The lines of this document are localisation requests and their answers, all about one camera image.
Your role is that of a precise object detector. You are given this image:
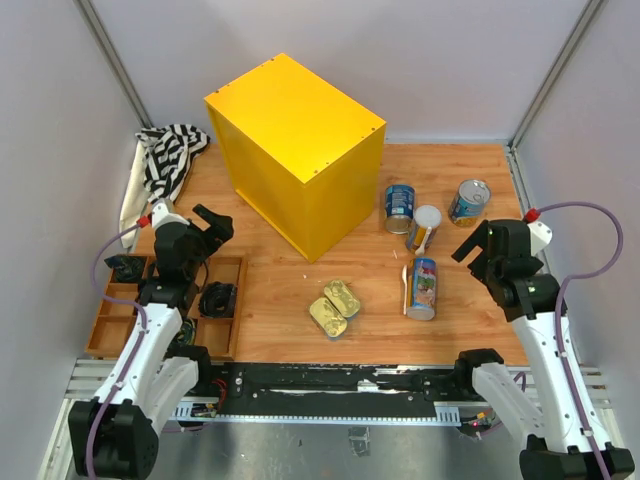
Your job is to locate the black coiled strap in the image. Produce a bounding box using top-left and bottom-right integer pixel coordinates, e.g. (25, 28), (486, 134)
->
(198, 281), (238, 319)

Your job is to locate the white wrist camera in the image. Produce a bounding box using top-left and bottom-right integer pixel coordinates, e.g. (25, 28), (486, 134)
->
(136, 199), (189, 230)
(523, 208), (553, 256)

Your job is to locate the dark patterned rolled cloth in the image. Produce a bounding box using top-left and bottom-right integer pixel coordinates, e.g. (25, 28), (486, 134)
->
(104, 254), (145, 284)

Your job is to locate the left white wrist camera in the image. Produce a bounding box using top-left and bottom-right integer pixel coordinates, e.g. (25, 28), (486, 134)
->
(136, 199), (189, 230)

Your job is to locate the yellow cabinet box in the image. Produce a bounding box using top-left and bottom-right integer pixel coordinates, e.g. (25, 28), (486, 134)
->
(205, 53), (386, 262)

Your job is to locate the gold sardine tin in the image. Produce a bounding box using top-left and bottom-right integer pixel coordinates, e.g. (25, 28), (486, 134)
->
(323, 279), (361, 321)
(309, 297), (348, 340)

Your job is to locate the gold sardine tin upper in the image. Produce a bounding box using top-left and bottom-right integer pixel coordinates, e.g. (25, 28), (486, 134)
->
(323, 279), (361, 321)

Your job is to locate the tall can mixed beans label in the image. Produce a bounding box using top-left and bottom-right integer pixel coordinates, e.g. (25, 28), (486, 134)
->
(403, 257), (437, 321)

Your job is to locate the blue short can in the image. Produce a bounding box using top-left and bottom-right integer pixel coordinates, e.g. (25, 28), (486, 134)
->
(384, 184), (415, 234)

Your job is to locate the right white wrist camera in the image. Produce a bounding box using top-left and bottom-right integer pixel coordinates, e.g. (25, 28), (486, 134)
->
(523, 208), (553, 256)

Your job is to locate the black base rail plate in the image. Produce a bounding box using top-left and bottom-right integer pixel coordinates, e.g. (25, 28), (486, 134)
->
(173, 363), (483, 423)

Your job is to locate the tall can orange label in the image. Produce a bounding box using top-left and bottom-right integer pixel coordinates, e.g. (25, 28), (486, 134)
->
(405, 205), (442, 256)

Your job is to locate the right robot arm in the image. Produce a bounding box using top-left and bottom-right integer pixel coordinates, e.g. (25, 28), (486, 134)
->
(452, 219), (635, 479)

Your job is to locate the wooden compartment tray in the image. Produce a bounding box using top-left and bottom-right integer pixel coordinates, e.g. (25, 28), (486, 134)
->
(85, 255), (248, 361)

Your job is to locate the striped black white cloth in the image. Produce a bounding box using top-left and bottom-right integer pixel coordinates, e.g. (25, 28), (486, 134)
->
(136, 124), (210, 204)

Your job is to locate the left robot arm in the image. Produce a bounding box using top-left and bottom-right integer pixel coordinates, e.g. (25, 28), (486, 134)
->
(68, 200), (234, 479)

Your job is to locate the cream canvas bag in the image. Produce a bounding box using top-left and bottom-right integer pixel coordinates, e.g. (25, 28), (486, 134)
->
(119, 141), (150, 249)

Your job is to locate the gold sardine tin lower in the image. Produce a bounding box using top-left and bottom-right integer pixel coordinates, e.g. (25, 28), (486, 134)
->
(309, 297), (348, 340)

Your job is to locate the corn can with pull tab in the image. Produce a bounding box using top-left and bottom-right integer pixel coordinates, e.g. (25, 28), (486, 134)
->
(448, 179), (491, 227)

